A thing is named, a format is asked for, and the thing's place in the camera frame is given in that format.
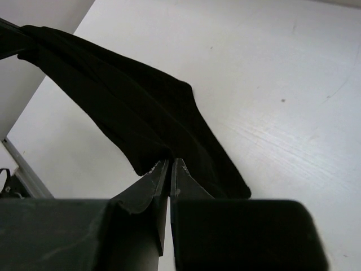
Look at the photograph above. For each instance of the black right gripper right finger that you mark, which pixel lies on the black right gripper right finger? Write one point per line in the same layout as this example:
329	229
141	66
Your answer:
239	234

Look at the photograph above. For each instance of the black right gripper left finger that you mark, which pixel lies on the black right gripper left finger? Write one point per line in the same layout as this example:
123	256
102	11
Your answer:
123	233

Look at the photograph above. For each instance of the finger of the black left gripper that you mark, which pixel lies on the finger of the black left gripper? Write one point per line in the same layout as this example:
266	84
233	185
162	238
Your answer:
13	40

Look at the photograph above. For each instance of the black skirt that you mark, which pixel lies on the black skirt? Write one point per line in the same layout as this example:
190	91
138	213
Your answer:
148	114

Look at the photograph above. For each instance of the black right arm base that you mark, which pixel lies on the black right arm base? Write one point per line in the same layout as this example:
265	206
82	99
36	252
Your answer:
13	188

